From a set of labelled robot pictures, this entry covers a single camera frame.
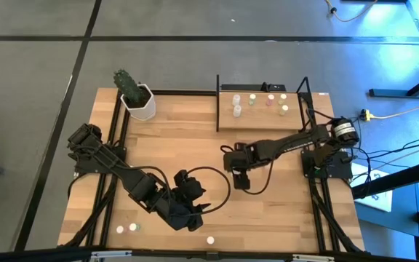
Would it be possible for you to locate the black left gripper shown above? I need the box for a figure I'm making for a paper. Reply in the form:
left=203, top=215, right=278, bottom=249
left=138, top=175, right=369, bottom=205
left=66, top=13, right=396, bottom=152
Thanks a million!
left=158, top=170, right=212, bottom=219

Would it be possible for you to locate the wooden shelf board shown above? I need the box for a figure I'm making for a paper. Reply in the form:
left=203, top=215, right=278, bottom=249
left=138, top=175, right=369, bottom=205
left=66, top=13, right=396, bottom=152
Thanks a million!
left=218, top=91, right=304, bottom=131

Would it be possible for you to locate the black shelf side panel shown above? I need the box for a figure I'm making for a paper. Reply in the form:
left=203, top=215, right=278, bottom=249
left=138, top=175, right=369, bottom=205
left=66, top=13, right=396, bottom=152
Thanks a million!
left=215, top=74, right=221, bottom=132

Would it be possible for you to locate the white hexagonal plant pot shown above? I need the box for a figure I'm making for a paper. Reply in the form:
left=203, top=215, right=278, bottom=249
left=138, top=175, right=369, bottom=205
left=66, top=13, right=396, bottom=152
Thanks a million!
left=120, top=83, right=157, bottom=122

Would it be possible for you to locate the yellow power plug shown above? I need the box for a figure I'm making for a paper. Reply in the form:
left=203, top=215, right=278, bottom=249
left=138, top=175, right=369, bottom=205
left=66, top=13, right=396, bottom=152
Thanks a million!
left=359, top=108, right=376, bottom=122

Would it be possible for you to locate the green cactus plant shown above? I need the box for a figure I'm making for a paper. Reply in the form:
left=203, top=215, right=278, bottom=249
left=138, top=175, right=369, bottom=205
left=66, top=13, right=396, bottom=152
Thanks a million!
left=113, top=68, right=147, bottom=105

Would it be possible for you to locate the white printed sheet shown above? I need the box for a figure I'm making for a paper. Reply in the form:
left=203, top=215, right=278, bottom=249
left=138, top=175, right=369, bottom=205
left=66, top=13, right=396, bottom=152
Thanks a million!
left=351, top=162, right=394, bottom=213

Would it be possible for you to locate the black desk beam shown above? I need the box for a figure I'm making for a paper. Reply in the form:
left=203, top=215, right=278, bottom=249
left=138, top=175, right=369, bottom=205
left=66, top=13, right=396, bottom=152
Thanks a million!
left=351, top=158, right=419, bottom=200

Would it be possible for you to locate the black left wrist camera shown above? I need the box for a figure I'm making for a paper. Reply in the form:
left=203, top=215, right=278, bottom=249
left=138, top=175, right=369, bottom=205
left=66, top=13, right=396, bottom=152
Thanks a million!
left=169, top=213, right=204, bottom=233

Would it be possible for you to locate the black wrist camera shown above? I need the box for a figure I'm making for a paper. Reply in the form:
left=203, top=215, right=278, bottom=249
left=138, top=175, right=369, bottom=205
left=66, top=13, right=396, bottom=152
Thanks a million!
left=233, top=170, right=252, bottom=191
left=169, top=213, right=204, bottom=233

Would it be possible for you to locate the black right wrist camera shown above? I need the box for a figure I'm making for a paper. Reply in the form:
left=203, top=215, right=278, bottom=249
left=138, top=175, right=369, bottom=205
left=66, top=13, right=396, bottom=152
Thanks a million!
left=233, top=170, right=252, bottom=191

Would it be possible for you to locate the black right camera cable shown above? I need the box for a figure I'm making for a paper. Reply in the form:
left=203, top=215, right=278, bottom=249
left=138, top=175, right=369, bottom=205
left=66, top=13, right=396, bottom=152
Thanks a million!
left=244, top=159, right=275, bottom=196

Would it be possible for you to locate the black camera cable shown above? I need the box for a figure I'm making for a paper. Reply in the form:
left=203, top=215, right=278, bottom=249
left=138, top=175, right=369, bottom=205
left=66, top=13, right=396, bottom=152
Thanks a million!
left=185, top=166, right=231, bottom=218
left=244, top=159, right=275, bottom=196

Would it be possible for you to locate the black left camera cable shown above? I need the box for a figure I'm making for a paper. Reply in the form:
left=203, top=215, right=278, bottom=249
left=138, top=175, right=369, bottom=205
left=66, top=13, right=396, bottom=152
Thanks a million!
left=185, top=166, right=231, bottom=218

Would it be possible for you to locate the black aluminium table frame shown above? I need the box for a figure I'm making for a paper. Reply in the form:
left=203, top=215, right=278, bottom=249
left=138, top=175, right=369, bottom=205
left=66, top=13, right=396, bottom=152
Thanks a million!
left=0, top=87, right=419, bottom=262

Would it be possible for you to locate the black left forearm cable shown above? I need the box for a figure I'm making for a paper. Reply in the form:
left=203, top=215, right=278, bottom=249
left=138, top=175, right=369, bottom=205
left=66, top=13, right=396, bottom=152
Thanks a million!
left=120, top=165, right=174, bottom=192

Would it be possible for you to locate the silver metal bracket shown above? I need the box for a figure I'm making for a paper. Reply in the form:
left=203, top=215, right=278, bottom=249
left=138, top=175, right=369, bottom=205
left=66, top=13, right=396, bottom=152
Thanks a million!
left=291, top=253, right=335, bottom=262
left=90, top=250, right=133, bottom=260

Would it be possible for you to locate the black floor cable bundle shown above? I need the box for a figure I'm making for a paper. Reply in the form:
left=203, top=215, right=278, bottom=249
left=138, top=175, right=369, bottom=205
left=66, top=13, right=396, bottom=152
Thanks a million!
left=340, top=118, right=419, bottom=199

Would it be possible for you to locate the blue-lit metal table frame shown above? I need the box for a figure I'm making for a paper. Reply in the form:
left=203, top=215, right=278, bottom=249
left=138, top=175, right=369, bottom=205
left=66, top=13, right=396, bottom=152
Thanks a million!
left=368, top=0, right=419, bottom=99

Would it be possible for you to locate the beige cable with black plug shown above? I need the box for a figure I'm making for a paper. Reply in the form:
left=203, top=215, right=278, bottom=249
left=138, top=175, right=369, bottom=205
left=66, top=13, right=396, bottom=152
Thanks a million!
left=324, top=0, right=380, bottom=23

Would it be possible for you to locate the beige power cable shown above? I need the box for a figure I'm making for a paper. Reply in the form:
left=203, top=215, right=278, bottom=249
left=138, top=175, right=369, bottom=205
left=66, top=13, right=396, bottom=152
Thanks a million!
left=372, top=103, right=419, bottom=120

